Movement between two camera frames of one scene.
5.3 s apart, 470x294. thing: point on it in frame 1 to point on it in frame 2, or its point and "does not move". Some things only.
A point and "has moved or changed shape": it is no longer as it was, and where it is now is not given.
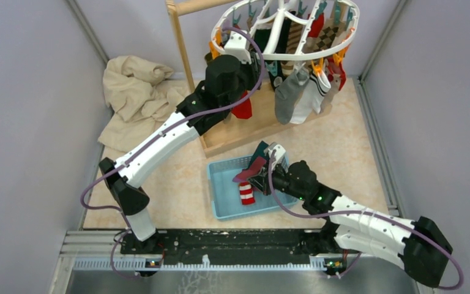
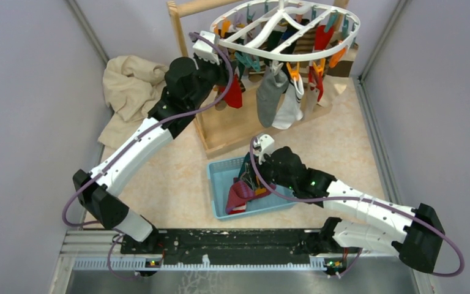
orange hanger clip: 317,68 to 294,73
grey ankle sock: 286,95 to 269,93
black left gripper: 254,70 to 222,69
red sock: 317,26 to 322,37
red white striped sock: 246,193 to 238,209
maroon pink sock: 254,169 to 238,193
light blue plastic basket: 225,195 does not move
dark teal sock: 259,152 has moved or changed shape
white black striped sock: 311,98 to 290,111
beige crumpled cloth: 139,97 does not move
